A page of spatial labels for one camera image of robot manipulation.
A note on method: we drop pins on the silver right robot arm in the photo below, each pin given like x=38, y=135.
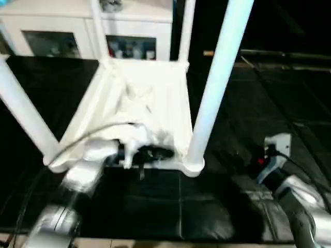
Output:
x=300, y=201

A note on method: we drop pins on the long black bar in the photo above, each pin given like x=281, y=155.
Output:
x=289, y=54

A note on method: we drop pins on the small grey metal object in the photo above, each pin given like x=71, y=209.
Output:
x=111, y=5

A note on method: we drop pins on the large black cabinet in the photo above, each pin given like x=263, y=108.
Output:
x=289, y=26

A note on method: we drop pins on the white glass-door cabinet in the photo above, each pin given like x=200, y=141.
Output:
x=77, y=28

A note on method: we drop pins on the black work mat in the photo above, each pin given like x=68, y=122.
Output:
x=155, y=206

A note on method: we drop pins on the white plastic table top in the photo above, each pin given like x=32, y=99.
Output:
x=139, y=103

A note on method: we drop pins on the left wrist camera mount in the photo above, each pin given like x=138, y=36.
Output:
x=132, y=139

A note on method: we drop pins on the small tan label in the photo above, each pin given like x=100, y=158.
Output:
x=208, y=53

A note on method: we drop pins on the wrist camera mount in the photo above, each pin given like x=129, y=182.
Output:
x=276, y=147
x=132, y=139

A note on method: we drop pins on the light blue plastic object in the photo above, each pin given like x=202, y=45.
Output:
x=3, y=2

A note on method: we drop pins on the small dark figurines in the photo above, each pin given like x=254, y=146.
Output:
x=62, y=50

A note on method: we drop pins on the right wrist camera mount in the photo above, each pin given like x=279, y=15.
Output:
x=276, y=147

